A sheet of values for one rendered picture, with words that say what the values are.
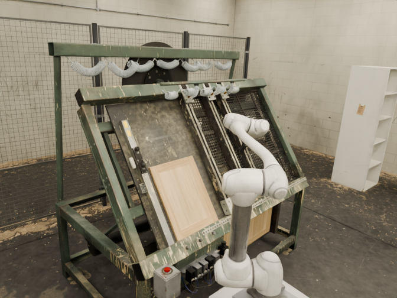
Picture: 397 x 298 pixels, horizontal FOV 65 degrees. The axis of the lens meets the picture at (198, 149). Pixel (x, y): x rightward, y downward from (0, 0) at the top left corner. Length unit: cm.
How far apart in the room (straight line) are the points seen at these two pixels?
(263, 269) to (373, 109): 424
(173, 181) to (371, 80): 410
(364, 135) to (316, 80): 238
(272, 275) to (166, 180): 100
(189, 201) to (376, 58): 555
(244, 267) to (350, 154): 439
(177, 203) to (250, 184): 96
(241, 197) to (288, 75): 677
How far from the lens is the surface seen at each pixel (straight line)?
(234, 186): 151
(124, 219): 209
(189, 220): 239
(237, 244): 175
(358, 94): 581
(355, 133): 588
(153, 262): 215
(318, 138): 782
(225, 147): 284
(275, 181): 154
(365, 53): 730
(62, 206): 312
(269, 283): 194
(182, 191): 241
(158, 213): 223
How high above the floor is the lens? 218
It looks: 17 degrees down
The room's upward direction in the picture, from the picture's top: 2 degrees clockwise
